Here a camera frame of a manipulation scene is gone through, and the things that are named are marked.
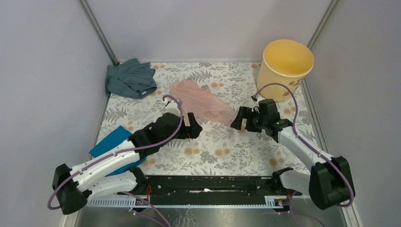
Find floral patterned table mat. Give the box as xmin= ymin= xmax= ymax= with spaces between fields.
xmin=96 ymin=62 xmax=308 ymax=176

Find grey-blue cloth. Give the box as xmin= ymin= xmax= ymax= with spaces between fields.
xmin=105 ymin=58 xmax=157 ymax=99

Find pink plastic trash bag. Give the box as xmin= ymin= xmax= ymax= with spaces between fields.
xmin=170 ymin=79 xmax=236 ymax=125

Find bright blue cloth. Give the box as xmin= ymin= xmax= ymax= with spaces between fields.
xmin=89 ymin=126 xmax=146 ymax=176

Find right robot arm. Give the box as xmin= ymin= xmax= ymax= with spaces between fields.
xmin=230 ymin=99 xmax=355 ymax=210

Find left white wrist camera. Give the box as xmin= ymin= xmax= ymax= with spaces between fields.
xmin=163 ymin=99 xmax=180 ymax=117

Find yellow plastic trash bin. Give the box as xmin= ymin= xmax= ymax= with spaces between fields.
xmin=257 ymin=39 xmax=314 ymax=101

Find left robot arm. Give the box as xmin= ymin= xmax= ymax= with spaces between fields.
xmin=48 ymin=113 xmax=202 ymax=215

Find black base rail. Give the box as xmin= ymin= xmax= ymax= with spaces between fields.
xmin=132 ymin=175 xmax=291 ymax=207

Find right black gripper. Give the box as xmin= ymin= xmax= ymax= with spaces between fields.
xmin=230 ymin=106 xmax=267 ymax=133

